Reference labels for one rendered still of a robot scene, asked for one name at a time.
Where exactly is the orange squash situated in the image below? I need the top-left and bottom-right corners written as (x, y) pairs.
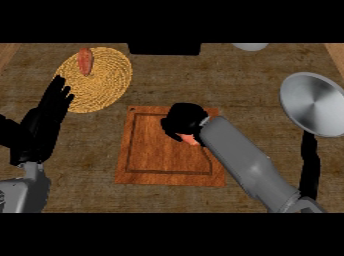
top-left (177, 133), bottom-right (202, 147)

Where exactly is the pale grey round object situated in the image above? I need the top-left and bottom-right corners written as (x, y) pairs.
top-left (230, 42), bottom-right (270, 52)

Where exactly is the brown wooden cutting board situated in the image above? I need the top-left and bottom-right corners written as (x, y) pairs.
top-left (113, 105), bottom-right (228, 188)

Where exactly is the round woven straw placemat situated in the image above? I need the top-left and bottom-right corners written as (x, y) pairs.
top-left (54, 46), bottom-right (134, 114)

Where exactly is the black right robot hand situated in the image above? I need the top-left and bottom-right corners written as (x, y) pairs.
top-left (159, 102), bottom-right (211, 142)

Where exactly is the reddish orange vegetable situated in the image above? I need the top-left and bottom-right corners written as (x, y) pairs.
top-left (76, 47), bottom-right (95, 77)

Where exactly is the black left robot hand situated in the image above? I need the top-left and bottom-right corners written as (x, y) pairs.
top-left (0, 75), bottom-right (76, 167)

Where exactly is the silver pan with black handle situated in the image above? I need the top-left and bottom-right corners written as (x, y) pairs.
top-left (277, 71), bottom-right (344, 201)

